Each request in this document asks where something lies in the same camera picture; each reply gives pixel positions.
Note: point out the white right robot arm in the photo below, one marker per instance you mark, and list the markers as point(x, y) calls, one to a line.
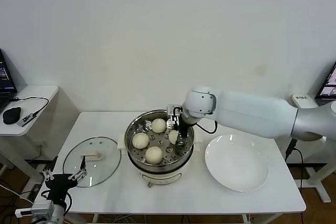
point(249, 111)

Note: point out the white label with black text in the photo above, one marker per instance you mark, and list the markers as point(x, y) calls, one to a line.
point(301, 97)

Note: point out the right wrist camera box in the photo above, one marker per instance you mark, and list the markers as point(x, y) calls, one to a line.
point(172, 109)

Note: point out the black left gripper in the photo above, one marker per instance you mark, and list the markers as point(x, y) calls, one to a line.
point(59, 187)

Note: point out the black laptop with dark screen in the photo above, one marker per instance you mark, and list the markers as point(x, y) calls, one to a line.
point(5, 77)

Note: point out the white side desk with label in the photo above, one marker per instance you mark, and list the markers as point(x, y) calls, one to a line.
point(321, 187)

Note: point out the grey laptop with bright screen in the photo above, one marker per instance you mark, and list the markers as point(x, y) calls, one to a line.
point(329, 82)

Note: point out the white wall socket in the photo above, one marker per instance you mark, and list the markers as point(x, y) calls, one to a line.
point(41, 145)

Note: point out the black computer mouse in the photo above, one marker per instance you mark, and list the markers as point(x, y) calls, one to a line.
point(11, 115)

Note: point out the stainless steel steamer basket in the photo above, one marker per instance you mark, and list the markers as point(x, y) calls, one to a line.
point(130, 129)

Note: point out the white steamed baozi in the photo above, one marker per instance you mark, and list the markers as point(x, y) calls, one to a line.
point(141, 141)
point(158, 125)
point(154, 155)
point(173, 136)

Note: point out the white round plate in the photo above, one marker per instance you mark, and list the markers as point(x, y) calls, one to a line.
point(236, 163)

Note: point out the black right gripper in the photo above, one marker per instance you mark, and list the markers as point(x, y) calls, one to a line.
point(184, 128)

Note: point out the grey usb hub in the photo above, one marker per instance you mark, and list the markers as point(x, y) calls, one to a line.
point(25, 119)

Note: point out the white side desk with mouse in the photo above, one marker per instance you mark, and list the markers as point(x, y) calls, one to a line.
point(39, 95)

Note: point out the cream electric cooker pot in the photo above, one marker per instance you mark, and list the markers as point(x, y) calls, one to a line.
point(162, 178)

